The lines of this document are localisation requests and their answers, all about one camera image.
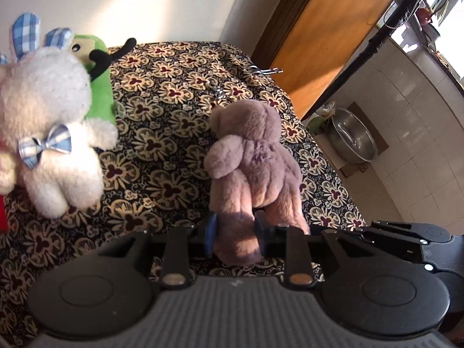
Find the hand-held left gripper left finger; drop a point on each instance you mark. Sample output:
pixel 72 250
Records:
pixel 211 234

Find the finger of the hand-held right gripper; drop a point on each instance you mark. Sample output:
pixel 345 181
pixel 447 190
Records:
pixel 398 239

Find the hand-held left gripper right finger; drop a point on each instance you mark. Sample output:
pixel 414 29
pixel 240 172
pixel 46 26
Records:
pixel 261 235

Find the brown teddy bear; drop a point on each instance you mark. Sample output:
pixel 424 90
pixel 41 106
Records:
pixel 253 152

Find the green plush toy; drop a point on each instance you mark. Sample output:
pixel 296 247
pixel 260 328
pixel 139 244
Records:
pixel 103 94

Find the steel basin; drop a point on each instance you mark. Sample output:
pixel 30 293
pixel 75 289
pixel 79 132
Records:
pixel 353 137

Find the floral patterned blanket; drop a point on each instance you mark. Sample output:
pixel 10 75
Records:
pixel 163 123

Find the green plastic item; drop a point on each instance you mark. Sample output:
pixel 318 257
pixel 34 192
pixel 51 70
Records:
pixel 316 125

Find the clear plastic piece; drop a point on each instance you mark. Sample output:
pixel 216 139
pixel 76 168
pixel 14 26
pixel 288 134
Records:
pixel 120 110

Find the metal clip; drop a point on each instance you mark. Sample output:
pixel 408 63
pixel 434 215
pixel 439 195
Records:
pixel 266 69

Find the black pole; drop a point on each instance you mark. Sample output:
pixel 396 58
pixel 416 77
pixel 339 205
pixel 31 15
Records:
pixel 373 49

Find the red cardboard box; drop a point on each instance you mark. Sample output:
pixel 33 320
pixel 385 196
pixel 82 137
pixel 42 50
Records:
pixel 3 214

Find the wooden door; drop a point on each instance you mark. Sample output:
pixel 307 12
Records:
pixel 326 36

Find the white plush bunny blue bow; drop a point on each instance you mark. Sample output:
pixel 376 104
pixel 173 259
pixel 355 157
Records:
pixel 47 90

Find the small red object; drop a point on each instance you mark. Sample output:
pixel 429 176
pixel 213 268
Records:
pixel 425 15

